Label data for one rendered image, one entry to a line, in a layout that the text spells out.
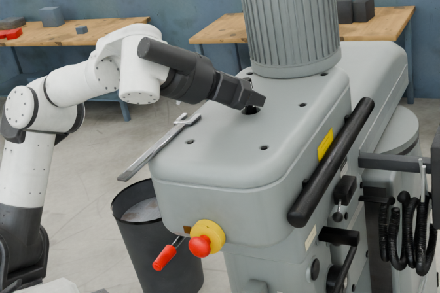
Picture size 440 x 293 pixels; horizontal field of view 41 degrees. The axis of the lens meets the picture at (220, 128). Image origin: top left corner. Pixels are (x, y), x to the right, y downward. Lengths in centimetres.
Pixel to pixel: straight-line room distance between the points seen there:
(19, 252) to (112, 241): 317
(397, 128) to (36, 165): 101
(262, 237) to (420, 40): 460
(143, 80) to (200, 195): 22
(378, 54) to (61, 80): 96
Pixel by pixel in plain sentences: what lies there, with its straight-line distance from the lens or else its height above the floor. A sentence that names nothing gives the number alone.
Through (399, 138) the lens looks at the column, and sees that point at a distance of 169.
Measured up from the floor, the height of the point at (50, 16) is 101.
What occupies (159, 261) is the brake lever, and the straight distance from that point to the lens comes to 110.
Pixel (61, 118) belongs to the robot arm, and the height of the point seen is 195.
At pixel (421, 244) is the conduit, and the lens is 142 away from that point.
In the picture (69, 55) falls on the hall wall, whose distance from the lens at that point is 743.
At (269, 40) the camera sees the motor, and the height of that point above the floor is 198.
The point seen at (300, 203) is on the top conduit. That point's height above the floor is 181.
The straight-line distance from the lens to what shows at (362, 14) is 501.
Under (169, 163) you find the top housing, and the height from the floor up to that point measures 189.
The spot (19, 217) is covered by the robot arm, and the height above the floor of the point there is 180.
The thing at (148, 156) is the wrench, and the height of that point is 190.
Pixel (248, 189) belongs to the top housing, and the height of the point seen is 185.
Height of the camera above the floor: 235
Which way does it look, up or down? 25 degrees down
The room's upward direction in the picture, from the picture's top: 11 degrees counter-clockwise
